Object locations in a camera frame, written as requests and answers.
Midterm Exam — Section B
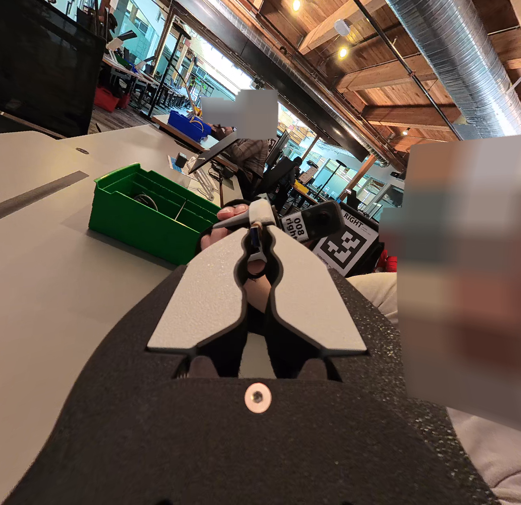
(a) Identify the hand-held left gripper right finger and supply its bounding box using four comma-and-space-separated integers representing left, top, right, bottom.
265, 226, 370, 357

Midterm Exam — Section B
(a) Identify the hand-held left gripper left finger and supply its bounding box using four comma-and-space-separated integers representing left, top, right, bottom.
146, 228, 250, 354

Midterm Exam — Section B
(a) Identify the green plastic bin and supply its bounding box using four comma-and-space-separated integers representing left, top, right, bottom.
89, 163, 222, 266

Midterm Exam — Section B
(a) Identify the person's right hand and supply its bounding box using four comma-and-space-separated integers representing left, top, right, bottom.
201, 204, 272, 312

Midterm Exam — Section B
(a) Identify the black tilted board stand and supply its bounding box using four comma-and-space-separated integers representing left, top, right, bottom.
188, 129, 239, 200

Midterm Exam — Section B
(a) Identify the blue plastic bin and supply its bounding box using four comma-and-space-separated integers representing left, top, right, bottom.
168, 110, 212, 143

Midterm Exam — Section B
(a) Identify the large red plastic bin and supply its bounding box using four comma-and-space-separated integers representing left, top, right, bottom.
94, 86, 120, 113

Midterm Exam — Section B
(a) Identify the person's white hoodie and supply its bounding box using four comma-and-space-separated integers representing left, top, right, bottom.
446, 407, 521, 505

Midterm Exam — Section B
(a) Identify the black monitor screen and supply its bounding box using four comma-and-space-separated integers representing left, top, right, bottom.
0, 0, 106, 137

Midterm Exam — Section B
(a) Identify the silver ventilation duct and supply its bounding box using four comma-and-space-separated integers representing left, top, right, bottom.
376, 0, 521, 139

